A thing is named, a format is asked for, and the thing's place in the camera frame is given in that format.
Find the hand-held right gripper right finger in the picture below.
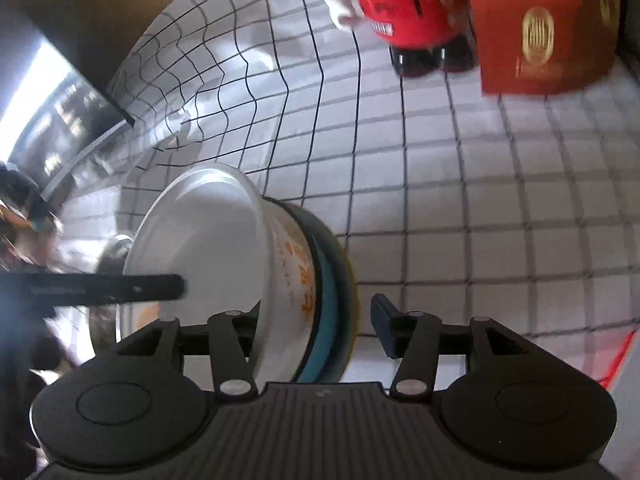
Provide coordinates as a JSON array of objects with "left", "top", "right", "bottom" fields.
[{"left": 371, "top": 294, "right": 526, "bottom": 401}]

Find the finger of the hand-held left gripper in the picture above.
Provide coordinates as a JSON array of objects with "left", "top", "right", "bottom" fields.
[{"left": 0, "top": 272, "right": 187, "bottom": 307}]

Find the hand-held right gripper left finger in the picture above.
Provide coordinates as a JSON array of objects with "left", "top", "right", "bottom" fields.
[{"left": 117, "top": 310, "right": 262, "bottom": 402}]

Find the stainless steel bowl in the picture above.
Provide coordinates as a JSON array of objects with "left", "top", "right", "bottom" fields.
[{"left": 89, "top": 230, "right": 133, "bottom": 366}]

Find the blue bowl with black rim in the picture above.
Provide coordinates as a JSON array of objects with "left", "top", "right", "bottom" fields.
[{"left": 272, "top": 199, "right": 351, "bottom": 383}]

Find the plain white bowl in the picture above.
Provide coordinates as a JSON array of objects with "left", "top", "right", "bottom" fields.
[{"left": 121, "top": 164, "right": 317, "bottom": 386}]

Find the white tray with red outside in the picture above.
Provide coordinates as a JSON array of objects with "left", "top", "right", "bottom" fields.
[{"left": 600, "top": 330, "right": 640, "bottom": 461}]

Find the white black checked tablecloth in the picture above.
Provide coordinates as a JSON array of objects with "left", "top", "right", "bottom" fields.
[{"left": 50, "top": 0, "right": 640, "bottom": 396}]

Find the black monitor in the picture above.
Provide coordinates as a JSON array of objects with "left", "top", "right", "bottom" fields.
[{"left": 0, "top": 2, "right": 137, "bottom": 201}]

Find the red panda robot toy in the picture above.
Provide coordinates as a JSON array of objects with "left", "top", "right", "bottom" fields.
[{"left": 320, "top": 0, "right": 478, "bottom": 78}]

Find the red brown snack bag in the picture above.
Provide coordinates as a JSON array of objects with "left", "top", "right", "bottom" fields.
[{"left": 460, "top": 0, "right": 623, "bottom": 96}]

